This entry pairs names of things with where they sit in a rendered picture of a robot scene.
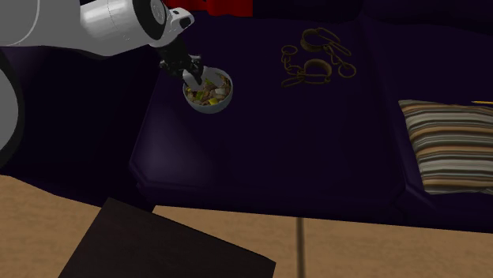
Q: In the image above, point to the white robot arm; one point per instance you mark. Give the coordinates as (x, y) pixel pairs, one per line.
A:
(96, 23)

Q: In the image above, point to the grey bowl of mixed food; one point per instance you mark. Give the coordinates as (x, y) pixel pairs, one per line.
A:
(211, 99)

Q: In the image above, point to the red block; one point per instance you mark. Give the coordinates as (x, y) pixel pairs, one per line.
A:
(227, 7)

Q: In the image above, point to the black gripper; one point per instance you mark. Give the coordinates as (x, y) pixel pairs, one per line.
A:
(178, 57)

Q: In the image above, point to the dark purple sofa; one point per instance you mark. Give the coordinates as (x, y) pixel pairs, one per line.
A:
(277, 146)

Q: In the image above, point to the dark brown square block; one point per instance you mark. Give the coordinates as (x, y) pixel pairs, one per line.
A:
(161, 250)

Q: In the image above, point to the striped cushion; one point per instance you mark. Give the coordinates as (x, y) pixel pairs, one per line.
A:
(452, 148)

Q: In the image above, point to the thin yellow stick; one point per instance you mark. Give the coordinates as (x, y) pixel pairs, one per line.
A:
(483, 102)

